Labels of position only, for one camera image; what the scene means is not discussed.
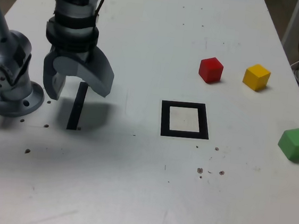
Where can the red cube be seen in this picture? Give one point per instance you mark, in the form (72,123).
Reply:
(210,70)

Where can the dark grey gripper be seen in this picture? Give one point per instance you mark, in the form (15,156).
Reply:
(72,53)

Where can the black tape square outline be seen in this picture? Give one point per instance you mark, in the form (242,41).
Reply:
(164,119)

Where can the black tape strip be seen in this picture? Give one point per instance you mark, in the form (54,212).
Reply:
(76,109)

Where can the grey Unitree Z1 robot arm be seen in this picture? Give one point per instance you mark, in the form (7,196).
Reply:
(11,49)

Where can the yellow cube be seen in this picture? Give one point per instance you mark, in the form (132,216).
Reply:
(256,77)

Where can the green cube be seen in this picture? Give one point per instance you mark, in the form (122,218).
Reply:
(294,144)

